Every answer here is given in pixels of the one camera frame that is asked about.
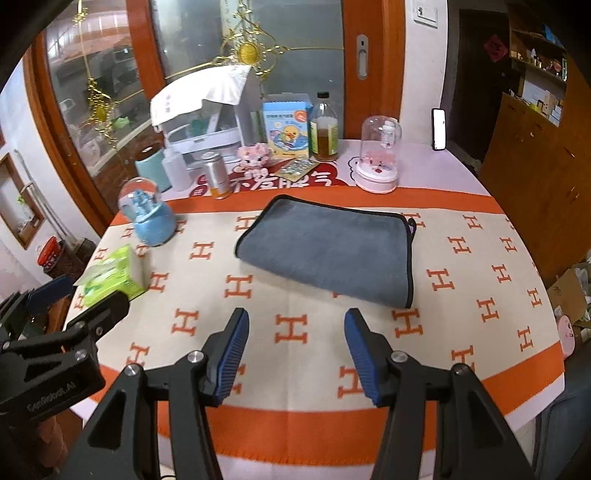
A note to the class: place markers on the white storage rack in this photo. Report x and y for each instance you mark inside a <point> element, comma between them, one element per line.
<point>207,134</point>

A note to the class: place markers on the gold sun door ornament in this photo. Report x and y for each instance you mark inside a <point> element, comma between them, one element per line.
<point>248,51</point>

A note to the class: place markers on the silver metal can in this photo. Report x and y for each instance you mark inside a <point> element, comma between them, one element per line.
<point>217,177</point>

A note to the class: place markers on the black smartphone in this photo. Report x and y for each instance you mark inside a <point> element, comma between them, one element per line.
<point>439,129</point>

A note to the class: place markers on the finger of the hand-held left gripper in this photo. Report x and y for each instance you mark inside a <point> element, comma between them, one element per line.
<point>104,310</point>
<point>48,290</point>

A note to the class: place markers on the blue snow globe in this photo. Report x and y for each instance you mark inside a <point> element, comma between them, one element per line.
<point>152,221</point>

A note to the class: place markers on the white cloth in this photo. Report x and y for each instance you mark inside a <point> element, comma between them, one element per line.
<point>198,92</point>

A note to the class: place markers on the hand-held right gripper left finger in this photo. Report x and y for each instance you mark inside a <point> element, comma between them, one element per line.
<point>232,350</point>

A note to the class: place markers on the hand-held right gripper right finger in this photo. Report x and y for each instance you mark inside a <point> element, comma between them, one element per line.
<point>359,350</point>

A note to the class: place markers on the blue duck print box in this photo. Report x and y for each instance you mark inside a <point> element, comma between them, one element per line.
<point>286,131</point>

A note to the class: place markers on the teal cup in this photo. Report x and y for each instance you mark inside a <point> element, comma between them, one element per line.
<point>150,170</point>

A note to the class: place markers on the gold hanging ornament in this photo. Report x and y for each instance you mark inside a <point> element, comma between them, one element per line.
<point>99,104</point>

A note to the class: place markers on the grey towel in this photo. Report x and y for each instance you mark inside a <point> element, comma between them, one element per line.
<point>323,244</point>

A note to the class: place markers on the pink round toy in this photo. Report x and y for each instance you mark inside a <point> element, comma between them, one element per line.
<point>565,334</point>

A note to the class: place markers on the wooden shelf cabinet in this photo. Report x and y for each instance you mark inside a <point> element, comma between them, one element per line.
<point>531,152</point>

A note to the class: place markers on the green tissue pack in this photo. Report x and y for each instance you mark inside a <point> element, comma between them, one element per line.
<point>113,274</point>

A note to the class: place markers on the orange cream printed blanket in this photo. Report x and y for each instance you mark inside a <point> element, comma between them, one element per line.
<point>286,286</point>

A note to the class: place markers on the red bucket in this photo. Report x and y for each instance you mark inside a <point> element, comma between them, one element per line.
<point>51,256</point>

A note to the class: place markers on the cardboard box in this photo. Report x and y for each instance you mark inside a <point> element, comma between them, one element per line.
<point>565,295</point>

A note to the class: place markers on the glass bottle amber liquid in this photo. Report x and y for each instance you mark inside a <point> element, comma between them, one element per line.
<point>324,136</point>

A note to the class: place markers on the white light switch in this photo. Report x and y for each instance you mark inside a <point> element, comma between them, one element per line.
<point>425,13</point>

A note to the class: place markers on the red wall decoration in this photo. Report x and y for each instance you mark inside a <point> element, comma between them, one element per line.
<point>495,47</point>

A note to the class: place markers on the glass dome pink base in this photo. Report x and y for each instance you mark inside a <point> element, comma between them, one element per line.
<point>379,157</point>

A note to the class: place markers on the pink plush toy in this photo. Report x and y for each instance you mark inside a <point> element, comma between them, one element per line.
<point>254,156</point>

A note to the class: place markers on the white squeeze bottle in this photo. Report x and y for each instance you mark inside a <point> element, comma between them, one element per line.
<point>176,170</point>

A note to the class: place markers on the blister pill pack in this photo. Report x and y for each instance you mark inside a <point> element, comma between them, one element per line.
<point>299,170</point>

